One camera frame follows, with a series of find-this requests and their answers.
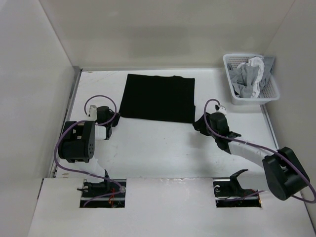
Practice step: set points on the white tank top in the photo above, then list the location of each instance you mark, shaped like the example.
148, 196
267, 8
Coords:
252, 72

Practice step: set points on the grey tank top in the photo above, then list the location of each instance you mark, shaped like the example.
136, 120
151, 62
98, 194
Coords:
237, 79

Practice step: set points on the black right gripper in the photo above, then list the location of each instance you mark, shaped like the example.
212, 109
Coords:
199, 125

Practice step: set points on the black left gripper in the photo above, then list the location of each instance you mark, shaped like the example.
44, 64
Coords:
116, 120

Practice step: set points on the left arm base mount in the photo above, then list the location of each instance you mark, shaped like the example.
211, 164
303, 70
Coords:
101, 195

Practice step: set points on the white plastic laundry basket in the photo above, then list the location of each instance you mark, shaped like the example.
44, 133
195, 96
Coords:
270, 91

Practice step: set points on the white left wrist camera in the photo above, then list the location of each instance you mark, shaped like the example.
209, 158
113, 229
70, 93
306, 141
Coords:
92, 112

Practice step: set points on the black tank top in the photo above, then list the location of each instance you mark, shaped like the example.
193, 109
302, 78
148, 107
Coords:
159, 98

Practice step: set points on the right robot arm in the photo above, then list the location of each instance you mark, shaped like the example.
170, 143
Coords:
284, 175

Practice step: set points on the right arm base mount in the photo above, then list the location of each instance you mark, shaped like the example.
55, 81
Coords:
229, 193

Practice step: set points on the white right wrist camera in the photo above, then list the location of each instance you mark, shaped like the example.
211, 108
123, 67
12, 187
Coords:
221, 109

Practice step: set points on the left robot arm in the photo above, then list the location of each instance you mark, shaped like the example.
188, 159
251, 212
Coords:
77, 146

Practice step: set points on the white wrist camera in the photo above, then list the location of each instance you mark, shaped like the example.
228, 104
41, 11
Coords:
221, 109
92, 112

